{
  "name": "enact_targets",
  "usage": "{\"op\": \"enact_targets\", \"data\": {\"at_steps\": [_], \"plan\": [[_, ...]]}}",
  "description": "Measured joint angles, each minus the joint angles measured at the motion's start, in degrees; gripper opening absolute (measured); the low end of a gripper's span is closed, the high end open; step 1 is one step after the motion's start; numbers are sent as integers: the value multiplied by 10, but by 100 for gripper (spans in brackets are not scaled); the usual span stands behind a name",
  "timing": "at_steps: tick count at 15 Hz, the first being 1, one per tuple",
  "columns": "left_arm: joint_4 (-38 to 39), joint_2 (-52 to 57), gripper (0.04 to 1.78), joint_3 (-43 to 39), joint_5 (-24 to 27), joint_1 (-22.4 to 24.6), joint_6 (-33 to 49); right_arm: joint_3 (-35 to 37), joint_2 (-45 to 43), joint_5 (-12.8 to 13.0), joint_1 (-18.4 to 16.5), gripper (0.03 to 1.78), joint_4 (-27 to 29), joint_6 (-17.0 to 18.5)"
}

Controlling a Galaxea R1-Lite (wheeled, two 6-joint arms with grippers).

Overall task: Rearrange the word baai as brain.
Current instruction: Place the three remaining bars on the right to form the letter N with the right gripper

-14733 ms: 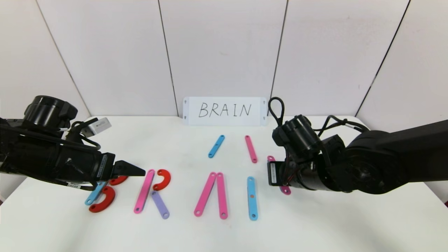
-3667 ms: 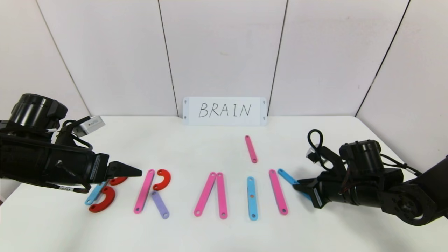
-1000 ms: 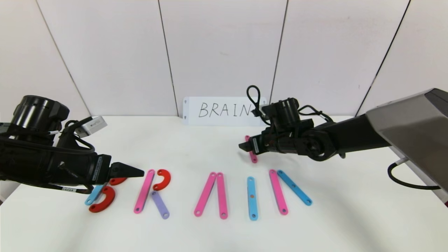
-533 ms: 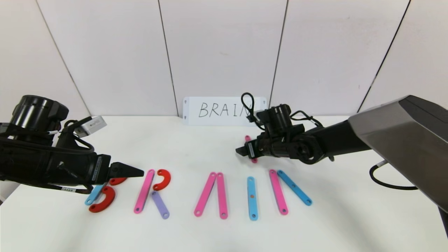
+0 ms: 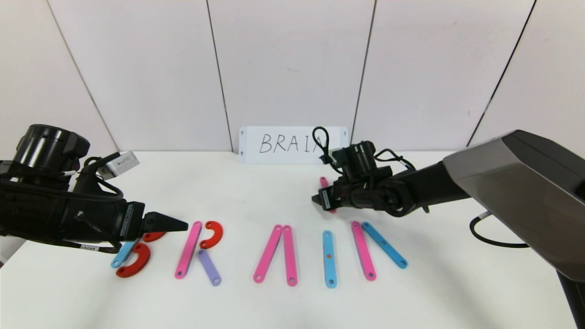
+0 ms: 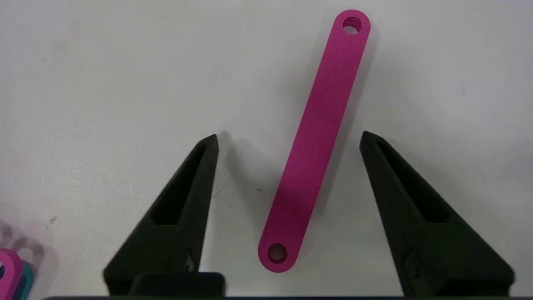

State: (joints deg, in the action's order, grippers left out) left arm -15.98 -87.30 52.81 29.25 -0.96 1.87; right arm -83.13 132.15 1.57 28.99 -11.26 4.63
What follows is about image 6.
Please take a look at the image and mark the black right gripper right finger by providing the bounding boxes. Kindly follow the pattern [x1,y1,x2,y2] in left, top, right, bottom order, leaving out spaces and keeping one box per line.
[359,131,515,297]

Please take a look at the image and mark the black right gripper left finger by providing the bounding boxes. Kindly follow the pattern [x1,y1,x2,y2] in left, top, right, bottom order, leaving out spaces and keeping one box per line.
[103,134,219,297]

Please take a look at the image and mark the thin dark pink bar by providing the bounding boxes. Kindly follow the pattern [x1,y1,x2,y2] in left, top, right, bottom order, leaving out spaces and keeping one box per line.
[258,9,371,273]

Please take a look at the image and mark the long pink bar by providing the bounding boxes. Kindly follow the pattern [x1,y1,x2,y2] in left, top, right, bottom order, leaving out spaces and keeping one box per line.
[0,249,35,300]

